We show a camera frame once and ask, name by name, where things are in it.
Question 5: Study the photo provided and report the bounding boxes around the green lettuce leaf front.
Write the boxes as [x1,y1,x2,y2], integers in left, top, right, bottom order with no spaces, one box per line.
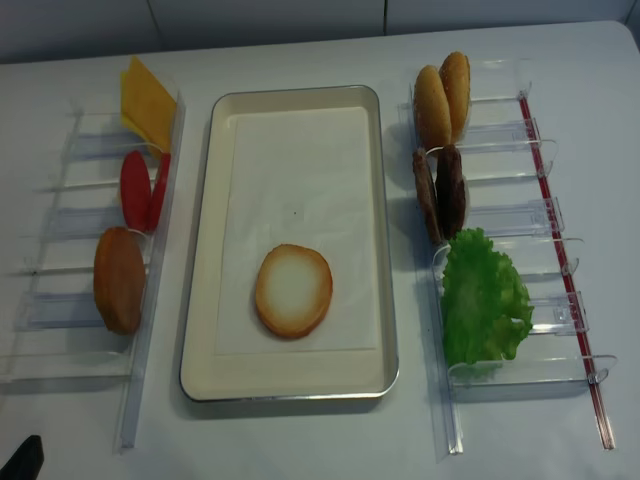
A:
[441,228,534,366]

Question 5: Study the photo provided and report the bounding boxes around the sliced bun bottom on tray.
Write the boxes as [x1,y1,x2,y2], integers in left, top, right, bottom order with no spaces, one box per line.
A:
[255,244,333,339]

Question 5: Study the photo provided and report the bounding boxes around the right dark meat patty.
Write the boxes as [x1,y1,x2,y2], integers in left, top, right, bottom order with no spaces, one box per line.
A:
[435,145,466,240]

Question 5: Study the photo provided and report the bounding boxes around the right red tomato slice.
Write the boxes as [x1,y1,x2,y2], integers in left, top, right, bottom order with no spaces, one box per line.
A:
[146,153,171,232]

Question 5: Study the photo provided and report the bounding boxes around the red tomato slice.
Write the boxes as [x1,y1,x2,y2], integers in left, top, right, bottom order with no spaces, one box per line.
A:
[120,150,151,231]
[146,153,171,232]

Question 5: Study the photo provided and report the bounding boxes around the left red tomato slice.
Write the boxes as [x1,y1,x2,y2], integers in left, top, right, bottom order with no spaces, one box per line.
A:
[120,150,151,231]

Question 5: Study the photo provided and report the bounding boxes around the yellow cheese slices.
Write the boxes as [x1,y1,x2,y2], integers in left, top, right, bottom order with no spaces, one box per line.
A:
[120,56,177,160]

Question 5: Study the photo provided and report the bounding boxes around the white paper liner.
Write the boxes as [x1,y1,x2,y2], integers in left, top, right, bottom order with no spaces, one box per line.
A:
[216,107,379,354]

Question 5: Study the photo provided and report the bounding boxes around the cream metal tray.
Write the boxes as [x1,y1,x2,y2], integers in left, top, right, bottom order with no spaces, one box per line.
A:
[180,85,398,402]

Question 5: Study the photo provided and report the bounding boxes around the left bun half in rack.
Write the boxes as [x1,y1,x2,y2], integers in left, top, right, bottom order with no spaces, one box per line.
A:
[413,65,452,150]

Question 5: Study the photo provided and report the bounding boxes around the bun half in rack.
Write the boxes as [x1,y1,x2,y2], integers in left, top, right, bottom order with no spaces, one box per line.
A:
[439,51,471,143]
[413,65,452,150]

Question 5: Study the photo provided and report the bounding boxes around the right clear acrylic rack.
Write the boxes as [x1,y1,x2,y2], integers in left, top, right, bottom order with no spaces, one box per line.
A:
[402,59,617,459]

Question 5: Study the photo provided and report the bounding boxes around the clear acrylic rack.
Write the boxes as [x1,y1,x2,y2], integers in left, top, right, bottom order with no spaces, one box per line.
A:
[402,59,617,459]
[1,81,171,450]

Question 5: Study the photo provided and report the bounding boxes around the brown bun in left rack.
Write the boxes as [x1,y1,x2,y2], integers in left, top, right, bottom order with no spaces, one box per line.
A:
[93,227,146,335]

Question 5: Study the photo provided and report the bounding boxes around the right bun half in rack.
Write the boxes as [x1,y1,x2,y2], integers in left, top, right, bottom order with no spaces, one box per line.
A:
[439,51,471,143]

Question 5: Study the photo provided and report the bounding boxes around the left clear acrylic rack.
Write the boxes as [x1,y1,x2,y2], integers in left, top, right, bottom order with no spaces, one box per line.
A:
[1,81,171,450]

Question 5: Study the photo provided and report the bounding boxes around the black object at corner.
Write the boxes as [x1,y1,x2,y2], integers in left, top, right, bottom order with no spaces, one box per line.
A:
[0,435,44,480]

